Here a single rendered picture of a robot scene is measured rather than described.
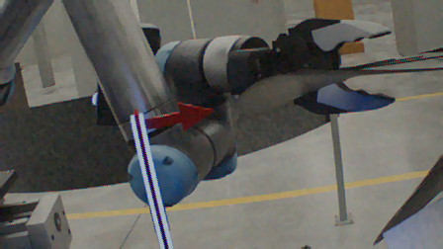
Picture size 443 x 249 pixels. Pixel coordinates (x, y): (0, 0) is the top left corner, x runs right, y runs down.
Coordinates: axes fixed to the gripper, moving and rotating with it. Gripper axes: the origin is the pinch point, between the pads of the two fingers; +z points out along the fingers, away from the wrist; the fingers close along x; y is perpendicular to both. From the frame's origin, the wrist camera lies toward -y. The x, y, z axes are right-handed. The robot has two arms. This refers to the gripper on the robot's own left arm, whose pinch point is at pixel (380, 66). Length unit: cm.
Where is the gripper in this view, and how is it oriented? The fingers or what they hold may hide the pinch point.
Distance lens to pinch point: 57.2
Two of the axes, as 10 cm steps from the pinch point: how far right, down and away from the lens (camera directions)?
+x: 0.9, 9.8, 1.7
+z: 7.2, 0.6, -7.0
